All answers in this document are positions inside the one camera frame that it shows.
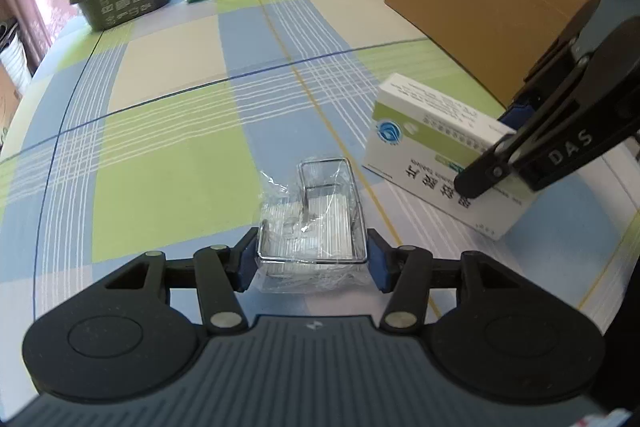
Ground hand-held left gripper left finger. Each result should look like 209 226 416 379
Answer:
102 227 262 335

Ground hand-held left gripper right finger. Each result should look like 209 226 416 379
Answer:
366 228 523 335

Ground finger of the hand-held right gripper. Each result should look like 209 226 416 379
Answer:
454 16 640 208
500 0 602 134

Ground clear packet with metal clips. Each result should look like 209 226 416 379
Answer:
255 158 373 295

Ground long white green medicine box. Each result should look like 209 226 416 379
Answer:
361 73 538 242

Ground brown cardboard box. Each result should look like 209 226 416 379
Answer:
384 0 603 115

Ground checked tablecloth desktop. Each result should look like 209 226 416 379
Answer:
0 0 640 343

